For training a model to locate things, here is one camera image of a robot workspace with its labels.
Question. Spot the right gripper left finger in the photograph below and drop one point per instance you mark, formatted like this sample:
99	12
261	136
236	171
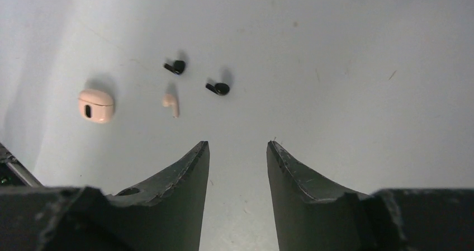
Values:
163	212

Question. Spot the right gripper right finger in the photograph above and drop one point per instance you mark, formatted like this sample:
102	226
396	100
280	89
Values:
312	212

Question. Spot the black earbud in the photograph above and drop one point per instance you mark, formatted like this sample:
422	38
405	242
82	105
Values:
177	67
220	89

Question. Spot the beige earbud charging case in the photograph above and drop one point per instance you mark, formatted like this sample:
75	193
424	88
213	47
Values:
96	106

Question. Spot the beige earbud left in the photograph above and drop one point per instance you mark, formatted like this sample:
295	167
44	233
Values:
171	101

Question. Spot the aluminium frame rail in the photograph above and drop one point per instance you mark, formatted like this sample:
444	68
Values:
13	173

